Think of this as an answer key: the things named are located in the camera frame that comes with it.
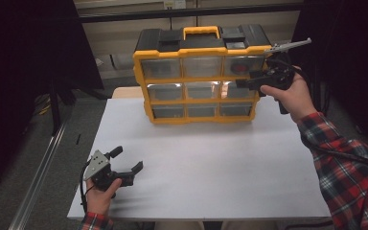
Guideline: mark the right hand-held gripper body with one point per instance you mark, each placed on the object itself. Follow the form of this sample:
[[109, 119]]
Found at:
[[279, 76]]

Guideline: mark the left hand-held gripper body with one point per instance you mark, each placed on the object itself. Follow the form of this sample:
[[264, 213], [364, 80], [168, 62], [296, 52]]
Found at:
[[100, 171]]

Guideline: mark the clear plastic organizer drawer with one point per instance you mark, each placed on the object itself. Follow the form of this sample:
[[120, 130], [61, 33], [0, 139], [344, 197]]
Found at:
[[255, 62]]

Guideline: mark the yellow and black drawer organizer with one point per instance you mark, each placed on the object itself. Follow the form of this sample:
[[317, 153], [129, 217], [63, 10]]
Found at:
[[201, 52]]

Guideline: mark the person's right hand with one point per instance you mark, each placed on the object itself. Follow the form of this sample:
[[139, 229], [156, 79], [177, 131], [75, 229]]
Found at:
[[295, 96]]

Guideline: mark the person's left hand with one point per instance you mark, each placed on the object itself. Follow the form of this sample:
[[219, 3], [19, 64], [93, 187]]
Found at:
[[100, 198]]

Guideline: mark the small black floor item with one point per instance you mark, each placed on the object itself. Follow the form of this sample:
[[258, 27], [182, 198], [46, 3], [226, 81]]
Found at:
[[78, 139]]

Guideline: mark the black metal stand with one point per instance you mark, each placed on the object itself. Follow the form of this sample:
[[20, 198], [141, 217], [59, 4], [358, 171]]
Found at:
[[55, 108]]

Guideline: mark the black curtain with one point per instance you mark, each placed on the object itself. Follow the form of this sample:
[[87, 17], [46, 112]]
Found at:
[[19, 64], [357, 64]]

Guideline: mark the set of clear plastic drawers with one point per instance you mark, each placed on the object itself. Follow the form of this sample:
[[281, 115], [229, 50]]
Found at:
[[161, 68]]

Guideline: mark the black horizontal bar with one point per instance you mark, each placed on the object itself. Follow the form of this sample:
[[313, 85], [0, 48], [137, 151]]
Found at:
[[140, 15]]

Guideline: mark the white wall outlet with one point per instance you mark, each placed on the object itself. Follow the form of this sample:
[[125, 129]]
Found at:
[[174, 4]]

